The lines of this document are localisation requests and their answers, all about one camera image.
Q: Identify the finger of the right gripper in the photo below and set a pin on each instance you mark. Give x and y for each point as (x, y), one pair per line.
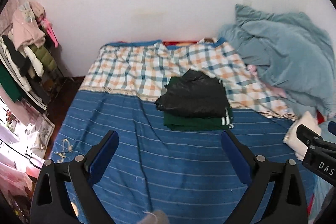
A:
(332, 127)

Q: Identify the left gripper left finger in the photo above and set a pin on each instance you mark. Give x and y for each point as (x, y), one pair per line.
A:
(51, 203)

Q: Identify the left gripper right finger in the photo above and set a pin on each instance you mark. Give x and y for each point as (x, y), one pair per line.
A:
(287, 202)

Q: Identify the black garment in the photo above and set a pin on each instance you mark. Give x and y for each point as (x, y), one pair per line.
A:
(194, 95)

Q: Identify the clothes rack with garments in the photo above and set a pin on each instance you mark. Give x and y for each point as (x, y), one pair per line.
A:
(29, 72)

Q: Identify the white pink folded cloth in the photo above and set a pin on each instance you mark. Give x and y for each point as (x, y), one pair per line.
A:
(297, 136)

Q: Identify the light blue quilt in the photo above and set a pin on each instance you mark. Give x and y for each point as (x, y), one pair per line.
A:
(289, 52)

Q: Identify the blue striped bed sheet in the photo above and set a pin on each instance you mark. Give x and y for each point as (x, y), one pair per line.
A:
(186, 174)

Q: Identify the grey shoe toe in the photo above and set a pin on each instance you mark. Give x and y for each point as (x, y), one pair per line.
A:
(155, 217)

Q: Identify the green folded garment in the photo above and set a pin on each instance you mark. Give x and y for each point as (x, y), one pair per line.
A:
(199, 124)

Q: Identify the plaid checked blanket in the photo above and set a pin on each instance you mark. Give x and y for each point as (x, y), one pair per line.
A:
(143, 70)

